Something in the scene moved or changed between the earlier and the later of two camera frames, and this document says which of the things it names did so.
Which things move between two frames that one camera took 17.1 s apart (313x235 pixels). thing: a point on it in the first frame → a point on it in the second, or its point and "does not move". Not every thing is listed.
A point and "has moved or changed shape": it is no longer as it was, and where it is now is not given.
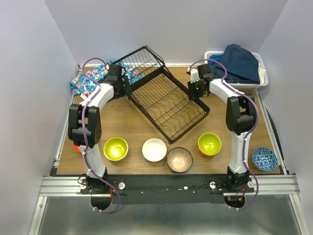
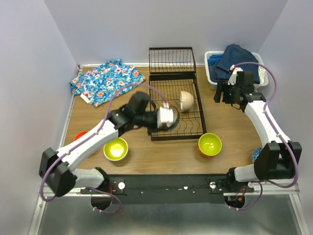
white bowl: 154,150 → 186,101
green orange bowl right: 209,144 does not move
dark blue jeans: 242,66 does not move
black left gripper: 127,89 → 149,131
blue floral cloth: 90,79 does not move
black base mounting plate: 165,189 does not move
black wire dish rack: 161,100 has moved or changed shape
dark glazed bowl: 179,159 → 176,120
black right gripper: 192,95 → 223,86
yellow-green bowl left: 115,149 does not move
